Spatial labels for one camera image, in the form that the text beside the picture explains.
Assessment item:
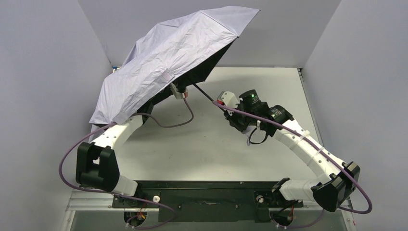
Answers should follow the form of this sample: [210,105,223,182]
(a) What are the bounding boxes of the purple cable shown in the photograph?
[58,95,195,230]
[213,101,373,230]

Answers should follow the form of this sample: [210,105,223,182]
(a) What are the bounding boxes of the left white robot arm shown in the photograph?
[76,115,147,196]

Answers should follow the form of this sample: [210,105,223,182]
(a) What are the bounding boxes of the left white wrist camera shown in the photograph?
[170,83,188,100]

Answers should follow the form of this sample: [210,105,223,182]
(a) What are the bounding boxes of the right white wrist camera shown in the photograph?
[217,91,240,109]

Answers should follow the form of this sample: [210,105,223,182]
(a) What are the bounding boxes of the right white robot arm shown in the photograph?
[216,90,360,212]

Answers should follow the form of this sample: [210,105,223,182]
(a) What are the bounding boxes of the purple umbrella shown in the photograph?
[90,6,259,125]

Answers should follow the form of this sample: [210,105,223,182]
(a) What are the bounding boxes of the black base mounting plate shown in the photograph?
[112,180,303,223]

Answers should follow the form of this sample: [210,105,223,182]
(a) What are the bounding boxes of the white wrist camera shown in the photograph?
[217,91,240,109]
[170,83,188,100]

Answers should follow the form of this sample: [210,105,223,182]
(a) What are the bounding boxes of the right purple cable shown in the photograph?
[213,101,373,230]

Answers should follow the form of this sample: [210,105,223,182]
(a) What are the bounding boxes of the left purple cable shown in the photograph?
[58,95,195,230]

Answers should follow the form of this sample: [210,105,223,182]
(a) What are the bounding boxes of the aluminium rail frame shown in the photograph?
[60,189,345,231]

